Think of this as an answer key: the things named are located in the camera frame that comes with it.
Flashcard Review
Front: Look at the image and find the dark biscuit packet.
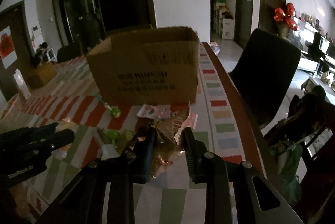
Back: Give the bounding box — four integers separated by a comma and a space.
151, 109, 198, 179

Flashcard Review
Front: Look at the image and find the pink snack packet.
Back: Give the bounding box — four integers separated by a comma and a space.
137, 104, 172, 120

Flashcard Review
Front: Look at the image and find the green lollipop with stick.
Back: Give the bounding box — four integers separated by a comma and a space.
94, 95, 121, 118

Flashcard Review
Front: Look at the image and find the colourful striped tablecloth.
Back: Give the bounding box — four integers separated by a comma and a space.
1, 44, 263, 223

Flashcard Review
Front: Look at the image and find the brown cardboard box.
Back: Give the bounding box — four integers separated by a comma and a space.
86, 26, 199, 106

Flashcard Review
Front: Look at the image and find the black chair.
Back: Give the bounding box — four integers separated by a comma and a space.
229, 29, 301, 128

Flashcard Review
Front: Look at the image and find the red bow balloon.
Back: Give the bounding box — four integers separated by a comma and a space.
274, 3, 298, 31

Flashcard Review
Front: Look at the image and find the red and white wall picture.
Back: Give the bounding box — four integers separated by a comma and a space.
0, 26, 17, 69

